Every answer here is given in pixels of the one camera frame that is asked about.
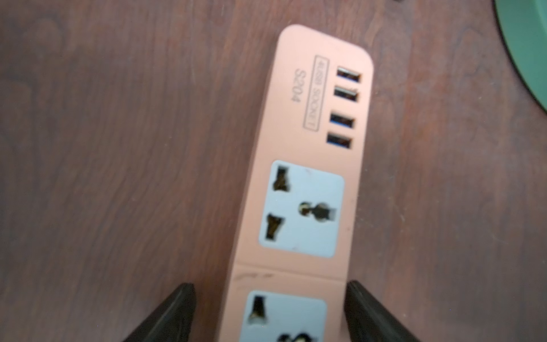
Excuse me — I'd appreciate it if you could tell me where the green and cream desk fan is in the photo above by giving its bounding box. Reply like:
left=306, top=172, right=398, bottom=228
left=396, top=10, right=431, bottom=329
left=494, top=0, right=546, bottom=109

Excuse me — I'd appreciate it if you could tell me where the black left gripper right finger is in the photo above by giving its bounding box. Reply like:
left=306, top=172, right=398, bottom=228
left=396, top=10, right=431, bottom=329
left=344, top=280, right=420, bottom=342

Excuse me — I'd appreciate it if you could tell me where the pink power strip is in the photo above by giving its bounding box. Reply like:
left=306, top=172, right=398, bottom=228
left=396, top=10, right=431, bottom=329
left=215, top=24, right=374, bottom=341

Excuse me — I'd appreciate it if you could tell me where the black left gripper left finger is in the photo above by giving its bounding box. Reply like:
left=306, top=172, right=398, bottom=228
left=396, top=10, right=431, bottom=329
left=124, top=283, right=197, bottom=342

